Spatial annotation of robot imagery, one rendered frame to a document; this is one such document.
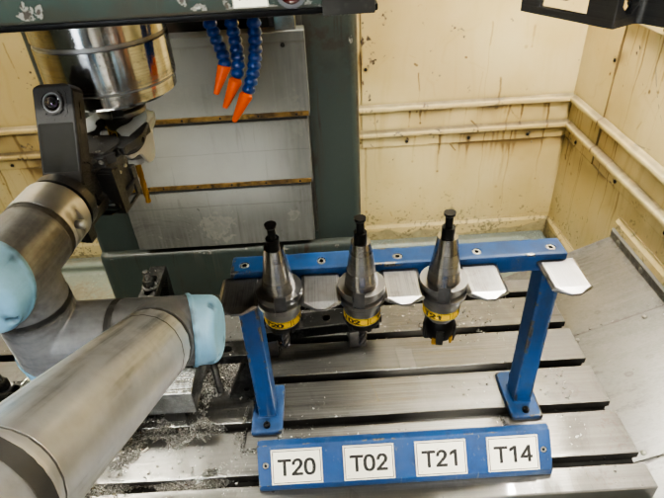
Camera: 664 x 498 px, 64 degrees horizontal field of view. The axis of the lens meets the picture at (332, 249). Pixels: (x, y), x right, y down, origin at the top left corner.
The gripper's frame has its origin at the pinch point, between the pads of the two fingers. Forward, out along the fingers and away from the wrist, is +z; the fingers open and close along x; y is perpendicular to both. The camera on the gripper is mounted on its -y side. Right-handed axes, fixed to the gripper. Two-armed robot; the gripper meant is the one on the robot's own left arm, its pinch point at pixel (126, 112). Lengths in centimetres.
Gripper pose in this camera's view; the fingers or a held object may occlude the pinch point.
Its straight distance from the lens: 79.8
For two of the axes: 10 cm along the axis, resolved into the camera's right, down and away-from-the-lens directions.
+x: 9.9, 0.2, -1.1
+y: 0.5, 7.8, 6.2
